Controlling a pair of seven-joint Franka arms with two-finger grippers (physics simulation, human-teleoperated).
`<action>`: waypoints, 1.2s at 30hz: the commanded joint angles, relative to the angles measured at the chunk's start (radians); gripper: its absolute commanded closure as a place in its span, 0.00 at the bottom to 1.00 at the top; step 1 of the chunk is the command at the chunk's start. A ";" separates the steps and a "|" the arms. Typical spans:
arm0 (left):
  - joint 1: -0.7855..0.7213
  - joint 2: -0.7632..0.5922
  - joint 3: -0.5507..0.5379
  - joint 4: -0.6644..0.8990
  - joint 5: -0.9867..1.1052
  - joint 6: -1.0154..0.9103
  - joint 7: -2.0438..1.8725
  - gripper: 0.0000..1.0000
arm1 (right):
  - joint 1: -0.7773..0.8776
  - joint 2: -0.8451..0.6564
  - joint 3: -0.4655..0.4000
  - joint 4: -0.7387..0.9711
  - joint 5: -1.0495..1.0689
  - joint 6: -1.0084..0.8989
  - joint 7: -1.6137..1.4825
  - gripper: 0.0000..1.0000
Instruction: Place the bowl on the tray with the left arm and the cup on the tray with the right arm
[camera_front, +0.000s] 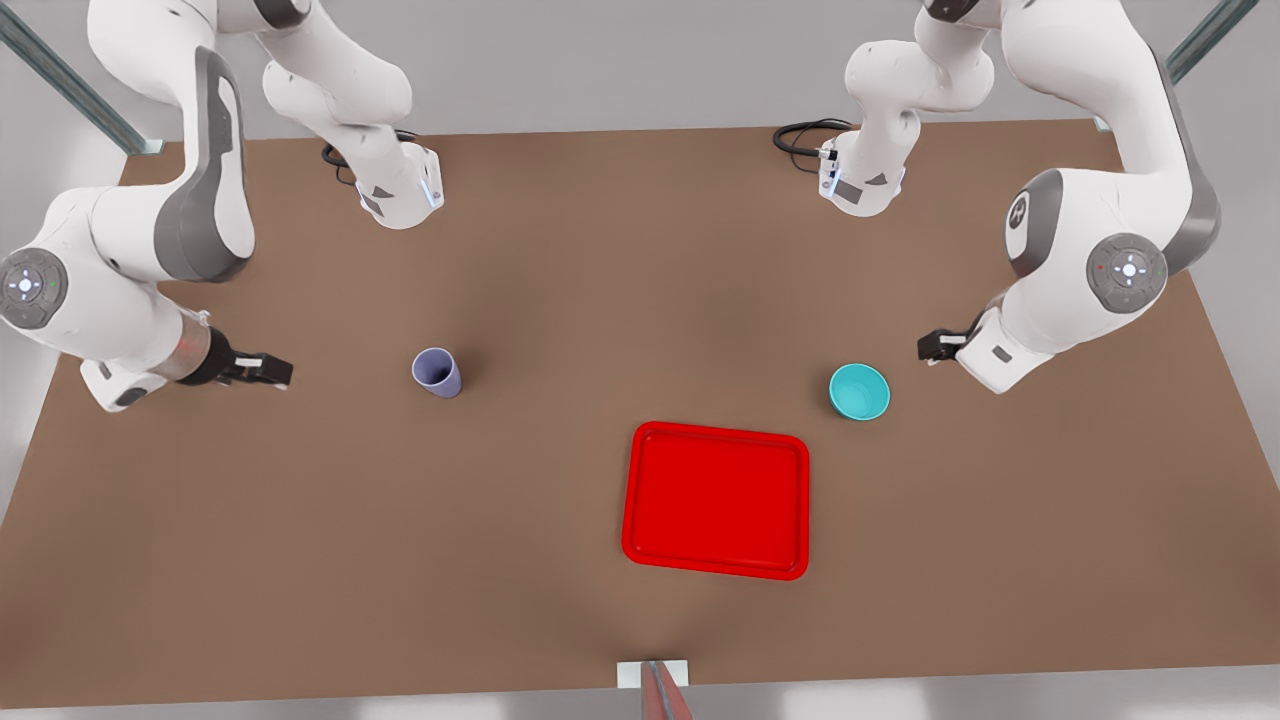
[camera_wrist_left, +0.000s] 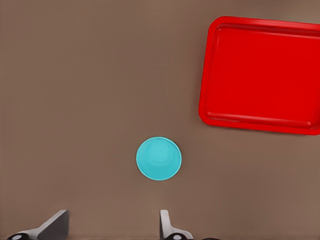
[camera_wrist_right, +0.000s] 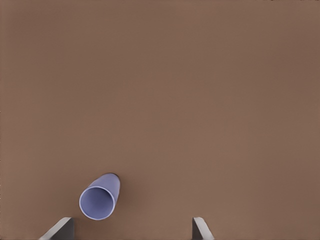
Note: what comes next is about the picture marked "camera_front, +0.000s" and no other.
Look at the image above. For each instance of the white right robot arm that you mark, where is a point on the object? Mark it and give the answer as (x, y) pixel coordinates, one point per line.
(200, 200)

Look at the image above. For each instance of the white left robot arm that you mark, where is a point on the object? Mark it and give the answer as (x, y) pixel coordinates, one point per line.
(1100, 200)

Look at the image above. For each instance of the teal bowl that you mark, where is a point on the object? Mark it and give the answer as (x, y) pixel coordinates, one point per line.
(859, 391)

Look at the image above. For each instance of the lavender cup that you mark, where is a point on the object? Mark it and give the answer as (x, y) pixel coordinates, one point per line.
(438, 372)

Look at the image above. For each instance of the red tray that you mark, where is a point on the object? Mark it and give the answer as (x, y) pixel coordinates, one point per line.
(716, 499)

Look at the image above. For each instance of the silver frame post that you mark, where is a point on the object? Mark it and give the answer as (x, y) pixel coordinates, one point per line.
(70, 85)
(660, 690)
(1205, 40)

